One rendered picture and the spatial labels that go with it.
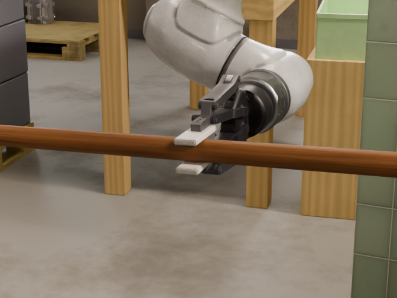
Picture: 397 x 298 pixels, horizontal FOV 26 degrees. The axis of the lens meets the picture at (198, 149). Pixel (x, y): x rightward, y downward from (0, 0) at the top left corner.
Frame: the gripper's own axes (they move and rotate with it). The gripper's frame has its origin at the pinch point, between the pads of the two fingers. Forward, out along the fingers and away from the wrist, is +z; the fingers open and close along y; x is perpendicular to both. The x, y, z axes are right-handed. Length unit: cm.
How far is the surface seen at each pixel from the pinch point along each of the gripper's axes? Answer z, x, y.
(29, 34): -509, 377, 86
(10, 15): -271, 221, 29
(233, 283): -175, 67, 113
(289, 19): -617, 182, 90
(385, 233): -123, 0, 63
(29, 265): -158, 146, 108
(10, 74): -266, 223, 59
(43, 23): -556, 394, 85
